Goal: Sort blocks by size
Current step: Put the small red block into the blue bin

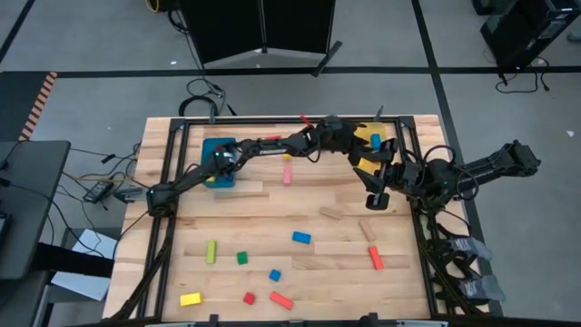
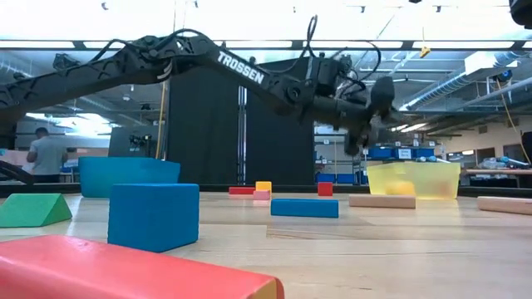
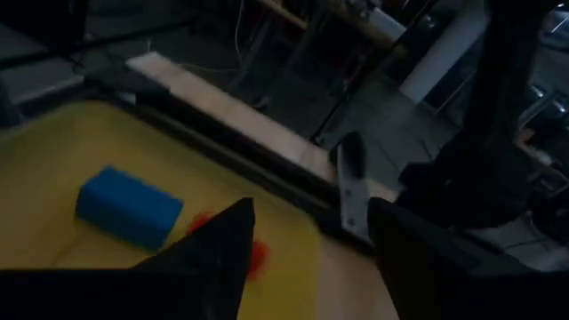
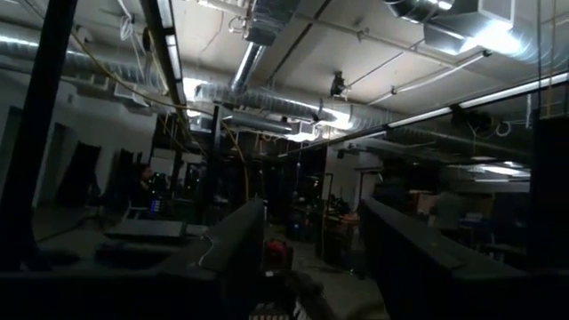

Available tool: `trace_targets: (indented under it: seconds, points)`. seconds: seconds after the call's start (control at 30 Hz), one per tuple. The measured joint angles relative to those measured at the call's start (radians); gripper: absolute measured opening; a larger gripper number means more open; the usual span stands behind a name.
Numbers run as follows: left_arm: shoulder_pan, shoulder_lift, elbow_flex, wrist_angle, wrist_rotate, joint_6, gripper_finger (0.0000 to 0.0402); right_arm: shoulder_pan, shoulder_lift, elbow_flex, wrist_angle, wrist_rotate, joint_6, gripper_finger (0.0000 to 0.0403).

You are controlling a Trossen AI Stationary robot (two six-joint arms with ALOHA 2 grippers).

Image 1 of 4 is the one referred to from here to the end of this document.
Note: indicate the black aluminium table frame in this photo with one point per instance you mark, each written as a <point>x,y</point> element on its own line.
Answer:
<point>254,121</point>

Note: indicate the yellow rectangular block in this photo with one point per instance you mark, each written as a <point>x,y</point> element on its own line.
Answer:
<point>190,299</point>
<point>209,179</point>

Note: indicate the small red cube block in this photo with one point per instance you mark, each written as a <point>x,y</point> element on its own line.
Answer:
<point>249,298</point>

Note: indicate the striped hazard floor tape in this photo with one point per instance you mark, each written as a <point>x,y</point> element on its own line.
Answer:
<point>38,106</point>

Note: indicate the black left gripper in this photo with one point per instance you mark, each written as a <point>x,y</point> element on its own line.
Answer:
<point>338,136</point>

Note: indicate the long natural wooden block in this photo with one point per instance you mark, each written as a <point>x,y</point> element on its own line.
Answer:
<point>367,230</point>
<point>331,212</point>

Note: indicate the long green wooden block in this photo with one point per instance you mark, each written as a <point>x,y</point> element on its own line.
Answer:
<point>211,252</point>

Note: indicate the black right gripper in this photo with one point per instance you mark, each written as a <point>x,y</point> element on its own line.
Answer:
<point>401,175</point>

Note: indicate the red clip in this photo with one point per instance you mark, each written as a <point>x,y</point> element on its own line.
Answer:
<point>305,120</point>

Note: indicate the small flat red block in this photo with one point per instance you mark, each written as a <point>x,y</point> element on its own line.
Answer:
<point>273,137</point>

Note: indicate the blue plastic bin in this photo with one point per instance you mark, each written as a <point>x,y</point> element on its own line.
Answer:
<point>213,150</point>

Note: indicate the grey power supply box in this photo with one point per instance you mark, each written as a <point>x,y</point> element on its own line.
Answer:
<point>129,194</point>

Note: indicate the long pink block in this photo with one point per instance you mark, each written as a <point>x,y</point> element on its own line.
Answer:
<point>287,174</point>

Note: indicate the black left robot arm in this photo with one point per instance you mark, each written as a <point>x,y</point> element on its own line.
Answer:
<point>263,147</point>

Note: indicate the black power adapter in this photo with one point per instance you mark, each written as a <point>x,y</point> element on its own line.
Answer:
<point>96,191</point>

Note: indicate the white paper sheet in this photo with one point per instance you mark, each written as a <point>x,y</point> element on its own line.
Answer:
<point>88,268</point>

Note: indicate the long red wooden block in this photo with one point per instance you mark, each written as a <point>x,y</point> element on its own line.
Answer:
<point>376,257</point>
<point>281,300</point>

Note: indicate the black equipment cabinet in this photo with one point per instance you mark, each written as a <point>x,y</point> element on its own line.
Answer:
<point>522,29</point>

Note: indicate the green wedge block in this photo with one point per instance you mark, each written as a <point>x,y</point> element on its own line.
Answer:
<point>242,258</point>

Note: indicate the blue cube block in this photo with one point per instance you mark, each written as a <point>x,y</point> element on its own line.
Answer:
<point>274,275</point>

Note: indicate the blue rectangular block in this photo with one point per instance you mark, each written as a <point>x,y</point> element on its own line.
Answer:
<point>376,141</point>

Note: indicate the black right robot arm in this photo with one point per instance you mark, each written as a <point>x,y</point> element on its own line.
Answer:
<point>495,168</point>

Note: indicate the black fabric partition panel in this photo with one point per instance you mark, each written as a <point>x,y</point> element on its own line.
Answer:
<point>299,22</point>
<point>222,27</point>

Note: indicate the black desk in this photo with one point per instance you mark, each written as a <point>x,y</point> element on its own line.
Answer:
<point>27,204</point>

